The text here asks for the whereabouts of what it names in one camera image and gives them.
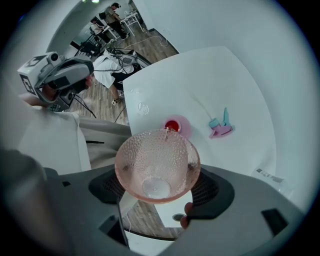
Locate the black chair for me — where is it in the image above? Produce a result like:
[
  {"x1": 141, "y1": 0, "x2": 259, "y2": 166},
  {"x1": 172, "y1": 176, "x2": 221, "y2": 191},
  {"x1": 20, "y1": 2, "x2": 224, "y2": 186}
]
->
[{"x1": 71, "y1": 34, "x2": 102, "y2": 60}]

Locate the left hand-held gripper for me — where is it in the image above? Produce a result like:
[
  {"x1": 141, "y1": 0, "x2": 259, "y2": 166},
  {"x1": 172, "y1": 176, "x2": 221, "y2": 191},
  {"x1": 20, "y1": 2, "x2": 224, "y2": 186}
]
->
[{"x1": 17, "y1": 51, "x2": 95, "y2": 113}]

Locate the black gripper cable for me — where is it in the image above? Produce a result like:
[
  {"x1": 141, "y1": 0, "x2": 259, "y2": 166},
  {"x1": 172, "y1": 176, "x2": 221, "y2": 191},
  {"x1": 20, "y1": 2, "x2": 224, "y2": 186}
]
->
[{"x1": 74, "y1": 94, "x2": 97, "y2": 119}]

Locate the pink dimpled glass cup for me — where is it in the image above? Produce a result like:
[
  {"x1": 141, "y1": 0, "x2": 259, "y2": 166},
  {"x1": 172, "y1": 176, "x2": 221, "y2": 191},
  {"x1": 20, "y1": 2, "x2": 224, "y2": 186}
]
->
[{"x1": 114, "y1": 128, "x2": 201, "y2": 205}]

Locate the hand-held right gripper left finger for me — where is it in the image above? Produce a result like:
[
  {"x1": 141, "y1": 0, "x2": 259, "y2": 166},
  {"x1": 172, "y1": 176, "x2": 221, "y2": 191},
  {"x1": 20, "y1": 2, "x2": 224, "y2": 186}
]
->
[{"x1": 43, "y1": 167, "x2": 136, "y2": 256}]

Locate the red pink bottle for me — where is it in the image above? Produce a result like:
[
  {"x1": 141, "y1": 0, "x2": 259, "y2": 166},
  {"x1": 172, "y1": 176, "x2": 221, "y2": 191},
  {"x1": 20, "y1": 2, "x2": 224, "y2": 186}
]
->
[{"x1": 159, "y1": 114, "x2": 193, "y2": 138}]

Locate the person's right hand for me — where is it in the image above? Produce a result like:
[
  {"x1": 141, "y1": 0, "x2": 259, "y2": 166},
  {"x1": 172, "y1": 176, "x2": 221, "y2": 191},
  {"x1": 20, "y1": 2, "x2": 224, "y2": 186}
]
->
[{"x1": 179, "y1": 201, "x2": 195, "y2": 231}]

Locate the white desk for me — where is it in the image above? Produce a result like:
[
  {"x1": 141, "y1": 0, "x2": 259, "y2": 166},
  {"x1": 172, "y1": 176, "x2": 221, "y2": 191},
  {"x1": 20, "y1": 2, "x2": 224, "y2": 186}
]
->
[{"x1": 119, "y1": 9, "x2": 141, "y2": 35}]

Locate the person's beige shirt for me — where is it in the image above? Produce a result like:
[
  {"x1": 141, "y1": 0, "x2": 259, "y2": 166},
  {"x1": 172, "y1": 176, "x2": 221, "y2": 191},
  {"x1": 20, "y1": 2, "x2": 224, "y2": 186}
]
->
[{"x1": 17, "y1": 104, "x2": 92, "y2": 176}]

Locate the person's left forearm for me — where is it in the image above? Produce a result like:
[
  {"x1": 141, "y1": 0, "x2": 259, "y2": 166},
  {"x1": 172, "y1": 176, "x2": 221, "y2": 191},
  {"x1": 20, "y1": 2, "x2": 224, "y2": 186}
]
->
[{"x1": 18, "y1": 92, "x2": 50, "y2": 109}]

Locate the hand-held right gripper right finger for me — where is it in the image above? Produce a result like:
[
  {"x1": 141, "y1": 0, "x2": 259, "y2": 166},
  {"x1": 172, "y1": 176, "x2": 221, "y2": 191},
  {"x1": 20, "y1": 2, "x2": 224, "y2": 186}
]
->
[{"x1": 154, "y1": 164, "x2": 309, "y2": 256}]

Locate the black floor cable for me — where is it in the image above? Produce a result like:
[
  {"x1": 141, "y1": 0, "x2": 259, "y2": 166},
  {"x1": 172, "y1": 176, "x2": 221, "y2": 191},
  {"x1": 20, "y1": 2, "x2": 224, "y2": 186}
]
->
[{"x1": 113, "y1": 104, "x2": 127, "y2": 125}]

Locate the white square table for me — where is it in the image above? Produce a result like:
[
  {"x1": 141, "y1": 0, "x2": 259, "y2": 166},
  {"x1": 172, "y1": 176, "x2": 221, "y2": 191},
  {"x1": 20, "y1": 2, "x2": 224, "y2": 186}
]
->
[{"x1": 121, "y1": 46, "x2": 293, "y2": 228}]

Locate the white floor cable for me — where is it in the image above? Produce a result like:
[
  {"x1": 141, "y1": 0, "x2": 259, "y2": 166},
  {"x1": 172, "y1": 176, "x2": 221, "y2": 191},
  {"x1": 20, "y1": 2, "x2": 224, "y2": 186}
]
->
[{"x1": 123, "y1": 34, "x2": 171, "y2": 48}]

